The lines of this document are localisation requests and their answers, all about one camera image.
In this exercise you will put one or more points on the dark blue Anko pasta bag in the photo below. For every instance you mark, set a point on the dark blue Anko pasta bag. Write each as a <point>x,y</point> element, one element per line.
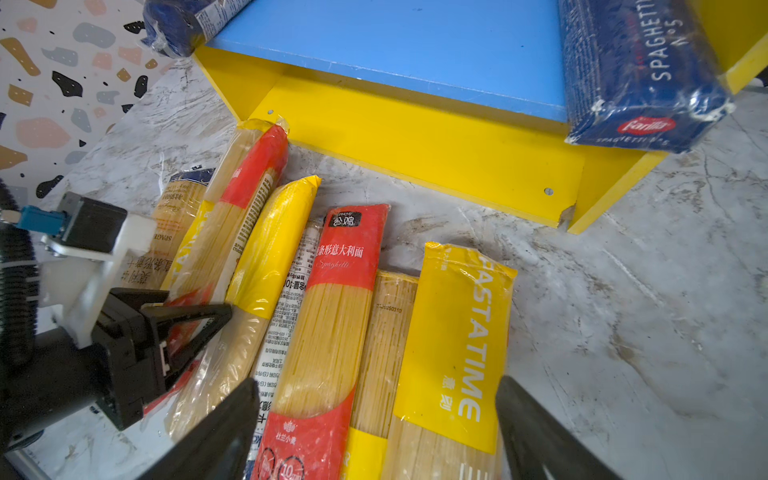
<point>176,28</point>

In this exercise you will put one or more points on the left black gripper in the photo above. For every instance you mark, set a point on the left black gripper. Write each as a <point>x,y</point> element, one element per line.
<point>140,349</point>

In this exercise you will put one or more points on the yellow Pastatime bag left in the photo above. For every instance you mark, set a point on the yellow Pastatime bag left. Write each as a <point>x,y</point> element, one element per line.
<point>187,242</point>

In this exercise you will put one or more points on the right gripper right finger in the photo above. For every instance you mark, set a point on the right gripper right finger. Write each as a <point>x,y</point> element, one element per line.
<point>537,446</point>

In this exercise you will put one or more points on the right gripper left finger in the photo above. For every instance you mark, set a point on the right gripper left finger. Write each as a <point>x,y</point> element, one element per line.
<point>218,446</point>

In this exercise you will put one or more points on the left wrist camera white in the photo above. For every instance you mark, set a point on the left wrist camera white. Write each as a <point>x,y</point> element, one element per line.
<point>89,240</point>

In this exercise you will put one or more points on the yellow shelf with coloured boards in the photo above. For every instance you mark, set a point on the yellow shelf with coloured boards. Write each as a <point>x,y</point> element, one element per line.
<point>464,97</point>

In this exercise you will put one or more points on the yellow Pastatime bag right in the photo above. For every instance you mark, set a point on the yellow Pastatime bag right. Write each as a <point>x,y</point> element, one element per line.
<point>445,424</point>

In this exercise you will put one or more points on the yellow pastatime bag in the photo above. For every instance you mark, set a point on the yellow pastatime bag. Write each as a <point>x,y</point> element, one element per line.
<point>187,242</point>
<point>445,424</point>

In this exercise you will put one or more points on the blue Barilla spaghetti pack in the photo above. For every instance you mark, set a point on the blue Barilla spaghetti pack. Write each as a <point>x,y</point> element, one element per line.
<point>639,74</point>

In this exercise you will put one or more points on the yellow top spaghetti bag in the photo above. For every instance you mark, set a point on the yellow top spaghetti bag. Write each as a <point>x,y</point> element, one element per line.
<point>253,293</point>

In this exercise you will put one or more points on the yellow end spaghetti bag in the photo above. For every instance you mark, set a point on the yellow end spaghetti bag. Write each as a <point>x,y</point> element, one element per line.
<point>372,412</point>

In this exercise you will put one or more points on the red black-label spaghetti bag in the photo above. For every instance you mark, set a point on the red black-label spaghetti bag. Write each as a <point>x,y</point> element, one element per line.
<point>244,179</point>

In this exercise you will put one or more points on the white label noodle bag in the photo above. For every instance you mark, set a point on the white label noodle bag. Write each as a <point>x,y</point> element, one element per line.
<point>271,357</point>

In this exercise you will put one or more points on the blue starry pasta bag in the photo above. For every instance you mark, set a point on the blue starry pasta bag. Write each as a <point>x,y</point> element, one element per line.
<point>174,214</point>

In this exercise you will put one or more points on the red spaghetti bag centre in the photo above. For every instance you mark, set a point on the red spaghetti bag centre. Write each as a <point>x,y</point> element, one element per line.
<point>307,427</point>

